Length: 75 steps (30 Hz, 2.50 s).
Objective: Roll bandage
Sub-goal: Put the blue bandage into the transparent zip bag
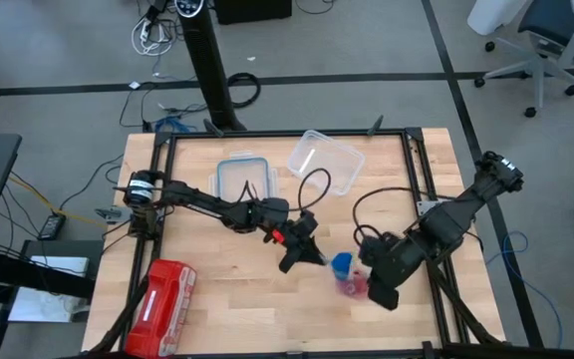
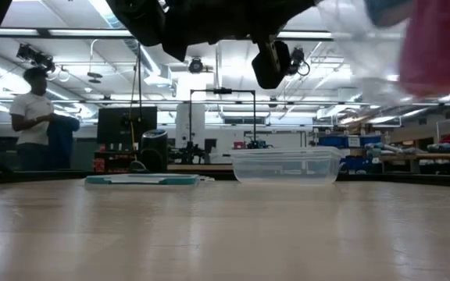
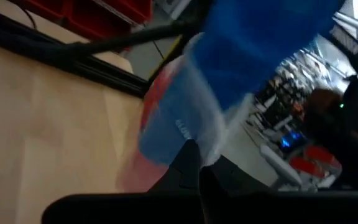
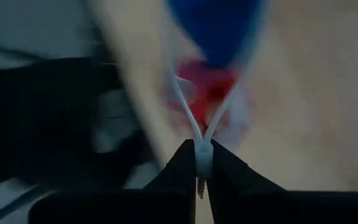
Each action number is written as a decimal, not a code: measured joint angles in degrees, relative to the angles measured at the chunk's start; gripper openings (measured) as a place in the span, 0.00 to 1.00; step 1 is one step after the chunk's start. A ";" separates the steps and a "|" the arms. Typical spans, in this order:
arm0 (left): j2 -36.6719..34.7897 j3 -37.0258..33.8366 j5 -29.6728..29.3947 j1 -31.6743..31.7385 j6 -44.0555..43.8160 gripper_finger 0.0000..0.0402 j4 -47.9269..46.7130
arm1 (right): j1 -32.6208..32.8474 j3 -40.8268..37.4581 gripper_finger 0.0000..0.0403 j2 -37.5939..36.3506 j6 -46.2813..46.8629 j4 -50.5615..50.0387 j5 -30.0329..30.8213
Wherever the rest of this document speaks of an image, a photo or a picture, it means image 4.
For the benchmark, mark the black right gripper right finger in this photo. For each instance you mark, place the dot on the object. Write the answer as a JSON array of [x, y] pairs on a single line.
[[228, 180]]

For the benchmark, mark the blue bandage strip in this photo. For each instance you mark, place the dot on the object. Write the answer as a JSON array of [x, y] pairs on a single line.
[[219, 31]]

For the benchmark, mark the red bandage roll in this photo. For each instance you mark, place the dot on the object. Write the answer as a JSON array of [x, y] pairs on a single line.
[[210, 87]]

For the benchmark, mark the clear zip plastic bag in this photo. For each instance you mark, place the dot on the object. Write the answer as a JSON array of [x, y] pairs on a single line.
[[203, 155]]

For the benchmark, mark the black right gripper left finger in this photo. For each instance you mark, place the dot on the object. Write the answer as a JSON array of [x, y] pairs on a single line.
[[179, 174]]

